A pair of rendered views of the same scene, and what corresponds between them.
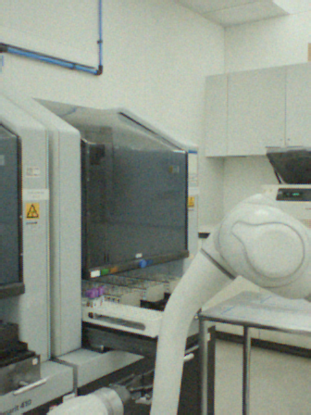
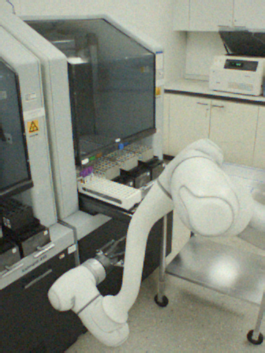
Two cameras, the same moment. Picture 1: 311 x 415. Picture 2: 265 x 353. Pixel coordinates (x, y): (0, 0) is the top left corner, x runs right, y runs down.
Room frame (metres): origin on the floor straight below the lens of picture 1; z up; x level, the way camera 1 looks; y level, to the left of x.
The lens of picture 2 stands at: (0.20, -0.05, 1.54)
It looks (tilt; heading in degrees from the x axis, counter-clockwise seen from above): 24 degrees down; 1
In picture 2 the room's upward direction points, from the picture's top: 1 degrees counter-clockwise
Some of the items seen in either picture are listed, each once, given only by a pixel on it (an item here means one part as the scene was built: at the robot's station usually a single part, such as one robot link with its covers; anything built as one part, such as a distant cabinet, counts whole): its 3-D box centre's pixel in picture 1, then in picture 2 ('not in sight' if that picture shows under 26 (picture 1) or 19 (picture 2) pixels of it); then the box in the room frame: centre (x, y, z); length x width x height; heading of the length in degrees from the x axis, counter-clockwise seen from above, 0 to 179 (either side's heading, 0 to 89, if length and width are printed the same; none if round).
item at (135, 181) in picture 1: (93, 181); (83, 80); (1.99, 0.24, 1.28); 0.61 x 0.51 x 0.63; 144
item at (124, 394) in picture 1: (123, 398); (106, 261); (1.21, 0.08, 0.74); 0.09 x 0.08 x 0.07; 144
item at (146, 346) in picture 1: (94, 328); (87, 195); (1.68, 0.20, 0.78); 0.73 x 0.14 x 0.09; 54
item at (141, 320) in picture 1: (125, 319); (108, 192); (1.60, 0.09, 0.83); 0.30 x 0.10 x 0.06; 54
